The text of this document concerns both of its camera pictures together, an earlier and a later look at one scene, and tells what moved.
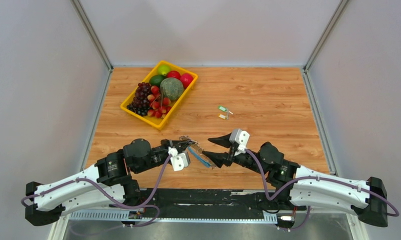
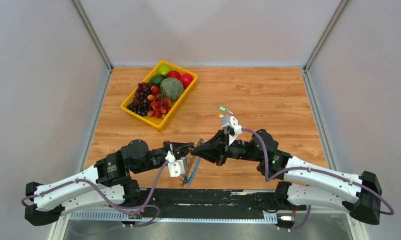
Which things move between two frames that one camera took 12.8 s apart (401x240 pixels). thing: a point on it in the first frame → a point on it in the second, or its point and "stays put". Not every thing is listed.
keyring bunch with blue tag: (197, 151) → (191, 165)
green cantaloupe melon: (172, 87) stays put
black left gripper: (181, 145) stays put
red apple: (174, 74) stays put
